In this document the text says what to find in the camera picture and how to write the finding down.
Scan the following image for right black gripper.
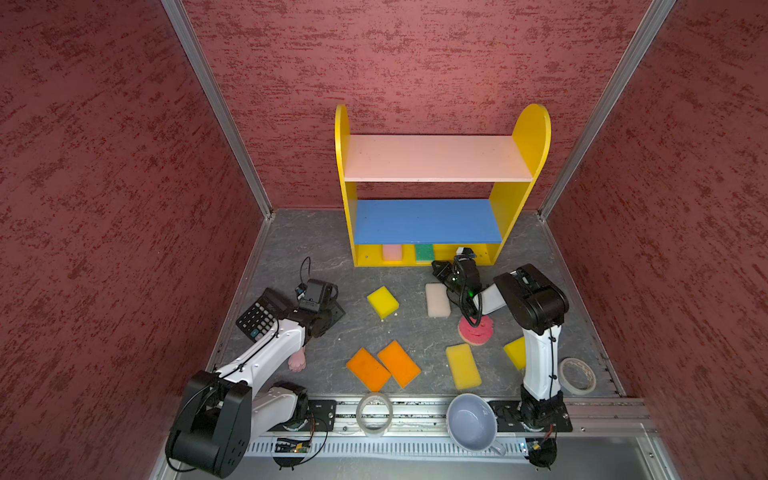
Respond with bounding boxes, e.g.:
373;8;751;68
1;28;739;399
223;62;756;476
432;260;467;298

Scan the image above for green sponge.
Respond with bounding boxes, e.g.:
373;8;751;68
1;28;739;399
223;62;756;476
414;244;435;263

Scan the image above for small yellow square sponge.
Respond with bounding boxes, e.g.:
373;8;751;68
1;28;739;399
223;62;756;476
367;286;399;320

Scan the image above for long yellow sponge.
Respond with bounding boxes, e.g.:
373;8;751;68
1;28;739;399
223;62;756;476
445;343;482;391

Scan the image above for orange sponge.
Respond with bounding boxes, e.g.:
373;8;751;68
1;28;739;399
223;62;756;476
377;341;421;388
346;348;391;392

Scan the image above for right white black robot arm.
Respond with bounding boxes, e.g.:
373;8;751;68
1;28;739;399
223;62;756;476
431;248;569;431

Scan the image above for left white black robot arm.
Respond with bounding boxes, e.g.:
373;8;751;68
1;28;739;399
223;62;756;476
165;288;345;479

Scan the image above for yellow shelf pink blue boards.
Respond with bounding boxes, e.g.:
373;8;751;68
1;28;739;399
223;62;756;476
334;104;552;267

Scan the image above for beige white sponge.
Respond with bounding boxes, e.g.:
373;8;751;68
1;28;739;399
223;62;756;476
425;283;451;318

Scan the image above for black calculator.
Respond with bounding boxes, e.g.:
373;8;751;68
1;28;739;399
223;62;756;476
235;288;292;342

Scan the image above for round pink smiley sponge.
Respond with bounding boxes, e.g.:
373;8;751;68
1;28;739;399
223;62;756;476
458;316;494;346

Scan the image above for yellow sponge far right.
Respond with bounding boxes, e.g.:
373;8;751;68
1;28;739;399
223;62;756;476
503;337;526;371

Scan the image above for clear tape roll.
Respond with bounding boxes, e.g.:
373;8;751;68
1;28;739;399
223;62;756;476
355;392;394;438

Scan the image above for lavender mug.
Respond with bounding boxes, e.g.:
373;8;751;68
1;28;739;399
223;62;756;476
446;393;507;456

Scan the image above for beige masking tape roll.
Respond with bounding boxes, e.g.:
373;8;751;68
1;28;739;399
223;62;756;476
559;357;597;396

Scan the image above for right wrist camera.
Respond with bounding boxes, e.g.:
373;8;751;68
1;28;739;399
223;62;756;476
455;247;476;259

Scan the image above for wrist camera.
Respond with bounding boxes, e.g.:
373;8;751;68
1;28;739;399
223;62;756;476
455;247;476;259
296;279;338;313

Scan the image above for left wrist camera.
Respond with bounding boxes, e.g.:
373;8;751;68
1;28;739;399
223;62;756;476
296;279;338;313

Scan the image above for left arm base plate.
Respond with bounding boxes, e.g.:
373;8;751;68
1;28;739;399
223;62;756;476
273;399;338;432

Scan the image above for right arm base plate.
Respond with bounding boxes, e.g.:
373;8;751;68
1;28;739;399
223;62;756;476
489;400;573;434

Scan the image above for aluminium front rail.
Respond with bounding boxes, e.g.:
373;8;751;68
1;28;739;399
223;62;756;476
170;395;658;436

